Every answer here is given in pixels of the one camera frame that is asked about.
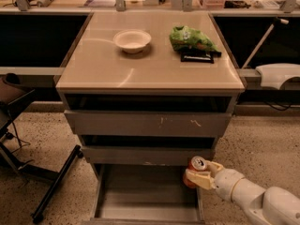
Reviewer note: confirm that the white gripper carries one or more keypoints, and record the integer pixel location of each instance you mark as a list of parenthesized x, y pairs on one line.
[(225, 182)]

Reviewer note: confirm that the red coke can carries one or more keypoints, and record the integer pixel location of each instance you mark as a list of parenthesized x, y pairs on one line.
[(196, 164)]

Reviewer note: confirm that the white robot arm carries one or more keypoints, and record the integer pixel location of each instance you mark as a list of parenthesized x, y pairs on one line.
[(262, 206)]

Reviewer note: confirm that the grey open bottom drawer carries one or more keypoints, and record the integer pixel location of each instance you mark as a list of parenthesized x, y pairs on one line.
[(144, 195)]

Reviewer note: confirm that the grey drawer cabinet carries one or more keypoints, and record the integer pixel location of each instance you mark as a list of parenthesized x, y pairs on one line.
[(101, 77)]

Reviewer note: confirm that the grey middle drawer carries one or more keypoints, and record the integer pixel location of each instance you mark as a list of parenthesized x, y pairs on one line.
[(143, 155)]

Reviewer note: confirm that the grey top drawer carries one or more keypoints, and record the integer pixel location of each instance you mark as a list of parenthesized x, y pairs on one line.
[(155, 124)]

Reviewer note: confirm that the black flat packet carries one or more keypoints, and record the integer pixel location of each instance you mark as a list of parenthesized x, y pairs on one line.
[(203, 57)]

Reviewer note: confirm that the white curved chair part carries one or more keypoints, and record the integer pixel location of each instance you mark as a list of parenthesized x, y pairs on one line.
[(275, 75)]

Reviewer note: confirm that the green chip bag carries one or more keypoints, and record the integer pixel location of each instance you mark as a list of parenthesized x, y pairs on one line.
[(187, 39)]

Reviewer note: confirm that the white paper bowl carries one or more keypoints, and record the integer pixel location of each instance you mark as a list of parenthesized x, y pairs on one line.
[(132, 40)]

